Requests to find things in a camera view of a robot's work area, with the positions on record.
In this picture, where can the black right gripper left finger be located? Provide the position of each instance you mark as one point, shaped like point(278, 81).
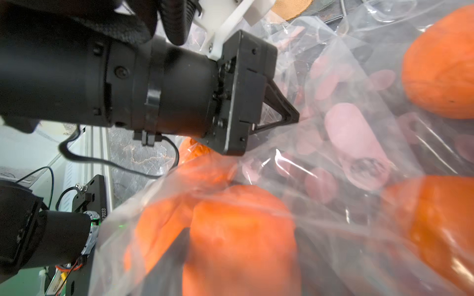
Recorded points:
point(166, 278)

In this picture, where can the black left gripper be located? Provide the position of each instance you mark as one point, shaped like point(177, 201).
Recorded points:
point(245, 73)

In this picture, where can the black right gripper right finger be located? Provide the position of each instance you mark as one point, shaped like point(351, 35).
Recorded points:
point(318, 278)

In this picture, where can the clear zip-top bag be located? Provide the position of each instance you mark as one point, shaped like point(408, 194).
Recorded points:
point(358, 133)

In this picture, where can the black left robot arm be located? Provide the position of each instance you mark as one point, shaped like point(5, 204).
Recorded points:
point(167, 68)

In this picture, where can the round cork coaster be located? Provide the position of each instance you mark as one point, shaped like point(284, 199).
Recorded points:
point(290, 9)

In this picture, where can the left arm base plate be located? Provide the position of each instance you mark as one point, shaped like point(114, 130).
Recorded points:
point(79, 212)

